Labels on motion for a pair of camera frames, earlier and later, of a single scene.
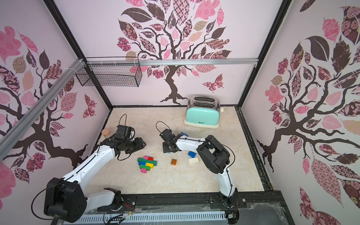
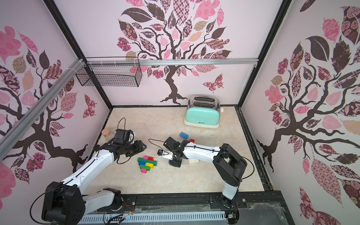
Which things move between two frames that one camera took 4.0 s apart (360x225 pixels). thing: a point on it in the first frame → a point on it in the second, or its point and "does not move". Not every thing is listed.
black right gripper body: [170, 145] → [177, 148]
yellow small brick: [151, 165] does not move
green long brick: [140, 159] does not move
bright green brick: [148, 168] does not move
